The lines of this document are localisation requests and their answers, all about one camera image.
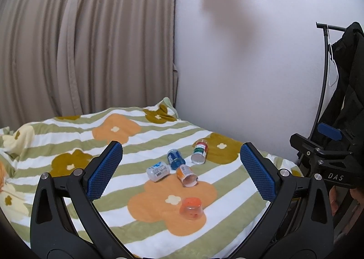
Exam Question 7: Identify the blue plastic cup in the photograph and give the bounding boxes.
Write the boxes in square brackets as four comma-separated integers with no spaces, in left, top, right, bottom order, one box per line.
[167,149,186,170]

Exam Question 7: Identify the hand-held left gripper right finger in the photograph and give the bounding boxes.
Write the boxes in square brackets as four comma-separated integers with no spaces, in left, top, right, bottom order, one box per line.
[227,142,335,259]

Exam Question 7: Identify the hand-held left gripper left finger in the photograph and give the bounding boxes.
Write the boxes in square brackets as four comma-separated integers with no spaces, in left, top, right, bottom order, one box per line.
[29,140,134,259]

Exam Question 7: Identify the black clothes rack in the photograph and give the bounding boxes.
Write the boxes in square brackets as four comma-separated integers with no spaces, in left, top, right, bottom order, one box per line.
[311,21,349,141]

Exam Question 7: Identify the floral striped blanket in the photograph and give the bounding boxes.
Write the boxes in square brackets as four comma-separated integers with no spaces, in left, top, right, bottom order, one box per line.
[0,97,303,259]

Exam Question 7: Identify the clear cup green red label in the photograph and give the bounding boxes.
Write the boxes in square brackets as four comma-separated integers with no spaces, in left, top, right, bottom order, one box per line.
[190,139,209,165]

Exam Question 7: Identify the beige curtain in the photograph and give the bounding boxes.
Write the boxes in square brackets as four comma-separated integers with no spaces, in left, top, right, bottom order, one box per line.
[0,0,179,130]

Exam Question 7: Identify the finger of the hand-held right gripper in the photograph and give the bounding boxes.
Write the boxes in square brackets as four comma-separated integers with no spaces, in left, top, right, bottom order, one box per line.
[317,123,356,147]
[289,133,323,160]

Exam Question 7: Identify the black jacket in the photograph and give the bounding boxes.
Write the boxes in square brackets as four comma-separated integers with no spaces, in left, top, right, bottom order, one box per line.
[318,21,364,163]

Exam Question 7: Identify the clear cup orange label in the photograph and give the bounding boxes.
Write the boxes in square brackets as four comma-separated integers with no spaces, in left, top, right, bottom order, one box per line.
[176,164,198,187]

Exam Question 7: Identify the white hang tag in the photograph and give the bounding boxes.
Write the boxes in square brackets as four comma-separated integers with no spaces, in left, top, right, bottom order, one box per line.
[326,25,341,88]

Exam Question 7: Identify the orange red translucent cup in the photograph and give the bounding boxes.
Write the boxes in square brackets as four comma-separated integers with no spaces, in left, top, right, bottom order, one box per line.
[179,197,207,222]

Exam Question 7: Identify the clear cup white blue label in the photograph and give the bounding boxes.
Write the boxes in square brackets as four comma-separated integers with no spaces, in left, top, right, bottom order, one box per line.
[146,161,170,182]

